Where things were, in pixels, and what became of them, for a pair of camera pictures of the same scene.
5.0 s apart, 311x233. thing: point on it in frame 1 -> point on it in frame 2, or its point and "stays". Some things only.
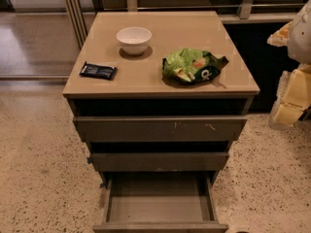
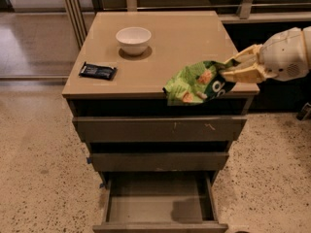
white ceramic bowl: x=133 y=40 stays
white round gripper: x=301 y=38 -> x=282 y=56
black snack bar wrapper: x=102 y=72 stays
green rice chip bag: x=187 y=66 -> x=198 y=83
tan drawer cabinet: x=159 y=95 stays
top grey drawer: x=160 y=128 stays
